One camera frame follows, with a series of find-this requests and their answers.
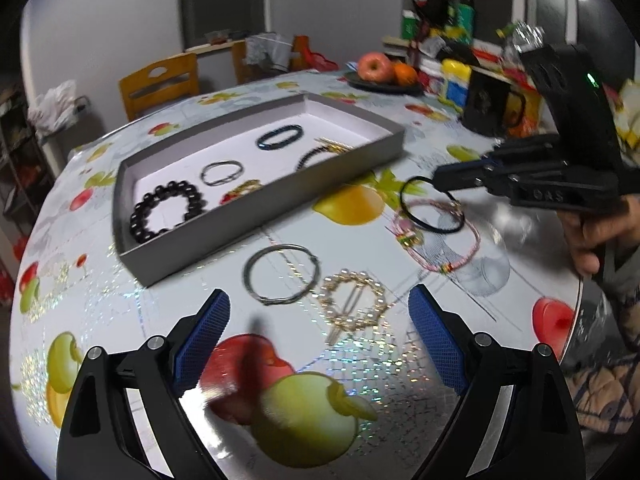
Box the black hair tie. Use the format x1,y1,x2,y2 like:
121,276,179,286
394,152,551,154
399,174,467,235

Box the pink cord bracelet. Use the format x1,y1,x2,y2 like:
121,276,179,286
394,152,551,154
391,198,482,273

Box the dark garnet bead bracelet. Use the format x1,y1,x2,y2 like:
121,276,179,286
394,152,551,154
295,144,346,172

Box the round pearl hair clip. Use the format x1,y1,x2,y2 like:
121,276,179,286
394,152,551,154
317,269,390,347

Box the thin silver bangle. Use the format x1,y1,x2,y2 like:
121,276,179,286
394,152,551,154
241,243,321,307

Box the dark blue braided bracelet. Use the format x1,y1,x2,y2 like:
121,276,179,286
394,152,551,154
255,122,305,152

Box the red bead gold jewelry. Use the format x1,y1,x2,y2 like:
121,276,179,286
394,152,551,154
219,179,262,205

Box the person's right hand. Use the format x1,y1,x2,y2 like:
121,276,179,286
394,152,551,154
556,195,639,276

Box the black mug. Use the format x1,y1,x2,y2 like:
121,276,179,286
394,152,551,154
460,67,526,138

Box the yellow lid bottle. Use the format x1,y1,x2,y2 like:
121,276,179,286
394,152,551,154
438,58,472,112

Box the orange fruit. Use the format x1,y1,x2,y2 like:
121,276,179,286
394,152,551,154
394,62,419,88

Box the white pearl hair clip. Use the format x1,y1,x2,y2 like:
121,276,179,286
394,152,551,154
316,138,352,153

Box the red apple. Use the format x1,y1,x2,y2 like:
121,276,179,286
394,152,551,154
357,52,395,84

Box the black fruit plate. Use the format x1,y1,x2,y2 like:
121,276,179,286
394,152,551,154
344,72,423,96

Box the fruit pattern tablecloth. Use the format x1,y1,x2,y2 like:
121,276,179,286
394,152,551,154
10,72,582,479

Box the grey checked cloth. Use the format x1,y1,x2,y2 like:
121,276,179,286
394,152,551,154
244,32,294,73

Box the grey cardboard tray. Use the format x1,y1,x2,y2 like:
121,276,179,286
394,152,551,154
112,93,406,286

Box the right wooden chair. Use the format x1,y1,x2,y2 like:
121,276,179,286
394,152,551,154
231,35,310,84

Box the wooden chair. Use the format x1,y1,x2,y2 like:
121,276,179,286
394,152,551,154
231,35,310,84
118,53,200,122

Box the metal storage shelf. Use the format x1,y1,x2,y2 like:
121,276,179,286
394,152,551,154
1,82,53,231

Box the left wooden chair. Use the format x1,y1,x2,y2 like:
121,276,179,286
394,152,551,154
118,53,200,122

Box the white plastic bag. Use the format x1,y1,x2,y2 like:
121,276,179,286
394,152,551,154
27,80,77,136

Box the black bead bracelet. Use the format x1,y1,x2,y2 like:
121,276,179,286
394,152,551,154
128,180,208,245

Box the window with white frame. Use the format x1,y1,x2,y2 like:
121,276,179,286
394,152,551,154
179,0,271,50

